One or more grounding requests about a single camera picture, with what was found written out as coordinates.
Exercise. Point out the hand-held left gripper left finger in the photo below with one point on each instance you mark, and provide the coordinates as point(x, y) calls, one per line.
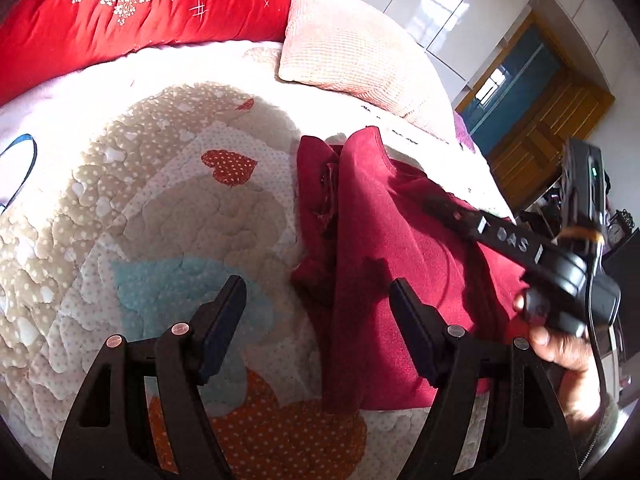
point(222, 330)

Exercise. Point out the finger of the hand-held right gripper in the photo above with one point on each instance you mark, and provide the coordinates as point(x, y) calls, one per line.
point(452, 215)

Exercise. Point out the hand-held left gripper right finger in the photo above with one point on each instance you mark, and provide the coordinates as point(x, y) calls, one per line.
point(415, 330)

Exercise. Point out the dark red sweater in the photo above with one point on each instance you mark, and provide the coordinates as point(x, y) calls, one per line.
point(380, 240)

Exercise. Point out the person's right forearm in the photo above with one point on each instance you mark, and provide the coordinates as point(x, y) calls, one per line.
point(580, 395)

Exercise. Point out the person's right hand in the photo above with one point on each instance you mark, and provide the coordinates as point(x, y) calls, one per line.
point(560, 350)

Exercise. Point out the dark ornate clock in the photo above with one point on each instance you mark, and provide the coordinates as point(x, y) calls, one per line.
point(618, 232)

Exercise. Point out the shoe rack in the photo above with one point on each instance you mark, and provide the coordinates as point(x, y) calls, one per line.
point(547, 205)

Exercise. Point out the purple folded cloth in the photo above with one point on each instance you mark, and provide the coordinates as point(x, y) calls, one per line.
point(462, 132)

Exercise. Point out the wooden door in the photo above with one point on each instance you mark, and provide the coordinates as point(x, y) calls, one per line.
point(540, 130)

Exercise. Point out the heart print quilted bedspread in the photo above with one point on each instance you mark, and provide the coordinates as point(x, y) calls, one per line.
point(125, 210)

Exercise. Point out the blue glass door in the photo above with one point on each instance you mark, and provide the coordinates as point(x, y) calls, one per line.
point(520, 65)

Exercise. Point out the pink pillow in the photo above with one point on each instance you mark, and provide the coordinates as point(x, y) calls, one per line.
point(350, 50)

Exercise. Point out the red floral quilt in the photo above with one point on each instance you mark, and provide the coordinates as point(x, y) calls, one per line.
point(100, 25)

